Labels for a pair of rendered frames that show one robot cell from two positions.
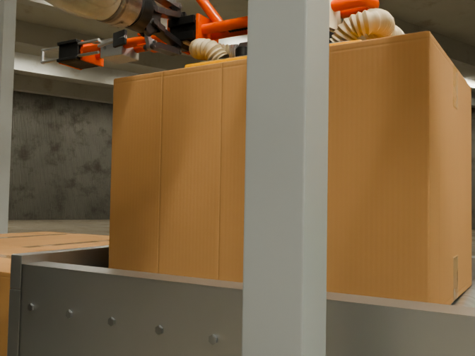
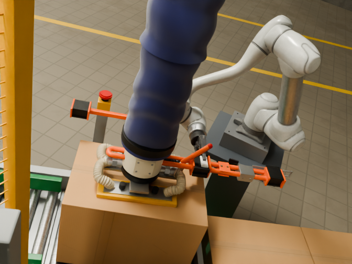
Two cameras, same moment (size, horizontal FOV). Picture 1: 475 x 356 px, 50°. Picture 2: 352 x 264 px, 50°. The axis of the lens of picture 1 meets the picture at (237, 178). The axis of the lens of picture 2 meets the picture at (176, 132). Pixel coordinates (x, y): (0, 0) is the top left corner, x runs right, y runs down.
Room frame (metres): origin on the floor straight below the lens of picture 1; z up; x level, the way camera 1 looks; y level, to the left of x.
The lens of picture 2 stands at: (1.96, -0.88, 2.16)
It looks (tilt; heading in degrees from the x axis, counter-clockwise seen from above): 36 degrees down; 137
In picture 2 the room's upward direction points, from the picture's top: 18 degrees clockwise
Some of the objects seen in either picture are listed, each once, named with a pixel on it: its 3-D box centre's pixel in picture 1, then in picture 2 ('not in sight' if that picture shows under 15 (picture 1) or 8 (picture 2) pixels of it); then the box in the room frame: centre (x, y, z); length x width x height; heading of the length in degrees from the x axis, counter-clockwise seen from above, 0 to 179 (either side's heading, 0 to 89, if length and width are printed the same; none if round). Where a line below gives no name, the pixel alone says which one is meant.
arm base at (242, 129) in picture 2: not in sight; (250, 125); (0.78, 0.83, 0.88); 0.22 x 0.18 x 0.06; 33
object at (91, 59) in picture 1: (81, 55); (273, 177); (1.30, 0.41, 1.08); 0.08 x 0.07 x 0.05; 60
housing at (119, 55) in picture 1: (119, 50); (244, 173); (1.23, 0.29, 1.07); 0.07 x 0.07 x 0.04; 60
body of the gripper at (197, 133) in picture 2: (142, 13); (198, 143); (1.00, 0.19, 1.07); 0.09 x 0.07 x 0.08; 151
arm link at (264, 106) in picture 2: not in sight; (263, 111); (0.81, 0.84, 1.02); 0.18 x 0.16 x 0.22; 1
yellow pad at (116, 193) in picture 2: not in sight; (138, 189); (1.09, -0.16, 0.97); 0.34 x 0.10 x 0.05; 60
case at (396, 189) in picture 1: (292, 182); (132, 209); (1.02, -0.11, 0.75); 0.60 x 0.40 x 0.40; 58
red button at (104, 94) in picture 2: not in sight; (105, 96); (0.48, -0.05, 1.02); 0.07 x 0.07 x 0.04
